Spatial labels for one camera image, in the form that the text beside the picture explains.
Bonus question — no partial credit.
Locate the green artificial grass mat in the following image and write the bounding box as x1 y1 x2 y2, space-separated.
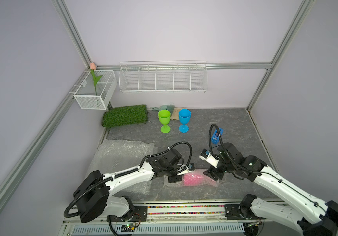
101 105 148 128

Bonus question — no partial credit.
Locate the beige cloth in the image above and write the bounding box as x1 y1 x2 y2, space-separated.
171 107 184 121

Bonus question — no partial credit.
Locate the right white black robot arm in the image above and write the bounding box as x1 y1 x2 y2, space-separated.
199 143 338 236

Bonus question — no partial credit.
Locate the bubble wrap sheet stack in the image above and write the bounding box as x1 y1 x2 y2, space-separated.
86 139 158 195

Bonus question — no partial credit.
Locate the blue plastic wine glass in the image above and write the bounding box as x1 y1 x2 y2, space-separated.
179 109 191 133

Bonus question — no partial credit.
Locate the small white wire basket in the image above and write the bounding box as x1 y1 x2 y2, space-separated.
73 70 117 110

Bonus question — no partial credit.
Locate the blue tape dispenser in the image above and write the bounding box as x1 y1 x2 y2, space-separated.
211 128 224 145

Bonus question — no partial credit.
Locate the long white wire shelf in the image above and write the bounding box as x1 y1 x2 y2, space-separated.
119 61 208 93

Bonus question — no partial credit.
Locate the artificial pink tulip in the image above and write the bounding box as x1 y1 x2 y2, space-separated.
90 62 103 95

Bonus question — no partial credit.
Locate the pink plastic wine glass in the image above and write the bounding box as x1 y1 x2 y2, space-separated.
183 172 205 186

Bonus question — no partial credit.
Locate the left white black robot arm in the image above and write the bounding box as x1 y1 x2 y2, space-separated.
64 148 194 223

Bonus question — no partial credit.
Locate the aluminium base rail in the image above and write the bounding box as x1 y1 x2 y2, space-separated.
59 199 303 236

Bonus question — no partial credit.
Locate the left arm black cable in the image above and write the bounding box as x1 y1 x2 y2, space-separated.
63 141 193 218

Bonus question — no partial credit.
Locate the green plastic wine glass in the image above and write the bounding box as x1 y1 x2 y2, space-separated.
158 110 171 133

